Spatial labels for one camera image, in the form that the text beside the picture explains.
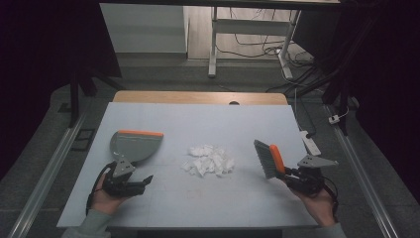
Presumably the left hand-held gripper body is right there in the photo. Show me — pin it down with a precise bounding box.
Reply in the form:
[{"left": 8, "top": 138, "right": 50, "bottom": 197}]
[{"left": 102, "top": 158, "right": 144, "bottom": 198}]

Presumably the black tripod stand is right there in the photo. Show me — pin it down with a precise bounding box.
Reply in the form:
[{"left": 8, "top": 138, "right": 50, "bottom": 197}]
[{"left": 58, "top": 67, "right": 117, "bottom": 129}]

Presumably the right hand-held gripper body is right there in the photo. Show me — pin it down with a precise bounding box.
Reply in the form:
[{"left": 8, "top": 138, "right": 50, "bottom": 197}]
[{"left": 285, "top": 154, "right": 340, "bottom": 196}]

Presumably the person's left hand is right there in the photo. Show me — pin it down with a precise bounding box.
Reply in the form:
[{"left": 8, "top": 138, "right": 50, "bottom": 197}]
[{"left": 90, "top": 174, "right": 132, "bottom": 216}]

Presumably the aluminium rail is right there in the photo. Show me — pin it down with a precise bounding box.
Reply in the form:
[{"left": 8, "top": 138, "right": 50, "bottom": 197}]
[
  {"left": 7, "top": 110, "right": 89, "bottom": 238},
  {"left": 324, "top": 104, "right": 401, "bottom": 238}
]

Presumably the wooden table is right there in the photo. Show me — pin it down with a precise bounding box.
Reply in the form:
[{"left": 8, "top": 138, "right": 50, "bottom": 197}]
[{"left": 113, "top": 90, "right": 289, "bottom": 106}]

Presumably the black curtain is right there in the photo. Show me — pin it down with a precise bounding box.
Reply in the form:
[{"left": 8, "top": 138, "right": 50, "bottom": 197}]
[
  {"left": 0, "top": 0, "right": 123, "bottom": 181},
  {"left": 292, "top": 0, "right": 420, "bottom": 194}
]

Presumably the white foam board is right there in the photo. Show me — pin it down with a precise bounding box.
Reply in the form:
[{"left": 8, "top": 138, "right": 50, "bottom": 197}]
[{"left": 56, "top": 101, "right": 319, "bottom": 230}]

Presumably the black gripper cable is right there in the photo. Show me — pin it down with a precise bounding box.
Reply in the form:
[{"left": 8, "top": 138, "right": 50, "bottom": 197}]
[
  {"left": 321, "top": 176, "right": 340, "bottom": 223},
  {"left": 85, "top": 162, "right": 116, "bottom": 215}
]

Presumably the black power cable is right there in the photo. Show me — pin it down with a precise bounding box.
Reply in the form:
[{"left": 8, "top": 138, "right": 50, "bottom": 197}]
[{"left": 295, "top": 95, "right": 317, "bottom": 139}]

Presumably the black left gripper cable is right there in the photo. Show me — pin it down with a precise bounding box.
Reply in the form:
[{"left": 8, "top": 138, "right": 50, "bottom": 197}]
[{"left": 85, "top": 162, "right": 116, "bottom": 215}]

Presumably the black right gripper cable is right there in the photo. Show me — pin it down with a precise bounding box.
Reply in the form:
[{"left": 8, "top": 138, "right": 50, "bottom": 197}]
[{"left": 321, "top": 176, "right": 340, "bottom": 223}]

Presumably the white power strip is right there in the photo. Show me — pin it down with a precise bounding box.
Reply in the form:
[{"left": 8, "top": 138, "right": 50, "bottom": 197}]
[{"left": 299, "top": 130, "right": 322, "bottom": 158}]

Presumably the grey dustpan with orange edge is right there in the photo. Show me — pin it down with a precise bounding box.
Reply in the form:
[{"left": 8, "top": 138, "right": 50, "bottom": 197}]
[{"left": 109, "top": 129, "right": 164, "bottom": 166}]

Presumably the tangle of black floor cables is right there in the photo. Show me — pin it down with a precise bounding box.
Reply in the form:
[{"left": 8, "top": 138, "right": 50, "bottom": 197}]
[{"left": 216, "top": 8, "right": 323, "bottom": 94}]

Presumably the orange brush with grey bristles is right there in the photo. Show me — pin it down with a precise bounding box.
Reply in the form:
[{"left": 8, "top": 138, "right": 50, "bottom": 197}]
[{"left": 253, "top": 139, "right": 287, "bottom": 180}]

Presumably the black metal stand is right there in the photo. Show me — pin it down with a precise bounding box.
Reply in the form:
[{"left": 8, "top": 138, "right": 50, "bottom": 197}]
[{"left": 320, "top": 16, "right": 379, "bottom": 137}]

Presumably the person's right hand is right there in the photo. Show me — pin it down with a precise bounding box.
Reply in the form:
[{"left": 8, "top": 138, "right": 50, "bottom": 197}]
[{"left": 290, "top": 186, "right": 338, "bottom": 228}]

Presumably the pile of white paper scraps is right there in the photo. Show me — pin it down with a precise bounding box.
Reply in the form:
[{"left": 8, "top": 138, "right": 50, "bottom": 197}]
[{"left": 180, "top": 144, "right": 236, "bottom": 179}]

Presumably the black rectangular floor frame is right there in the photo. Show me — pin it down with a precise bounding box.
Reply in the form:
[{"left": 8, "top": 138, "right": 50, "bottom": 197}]
[{"left": 70, "top": 127, "right": 97, "bottom": 153}]

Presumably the white metal desk frame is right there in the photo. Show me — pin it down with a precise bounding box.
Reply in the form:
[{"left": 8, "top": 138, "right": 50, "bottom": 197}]
[{"left": 207, "top": 6, "right": 302, "bottom": 80}]

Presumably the grey cabinet panel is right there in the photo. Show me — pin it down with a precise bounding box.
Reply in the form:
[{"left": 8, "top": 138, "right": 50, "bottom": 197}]
[{"left": 99, "top": 3, "right": 190, "bottom": 55}]

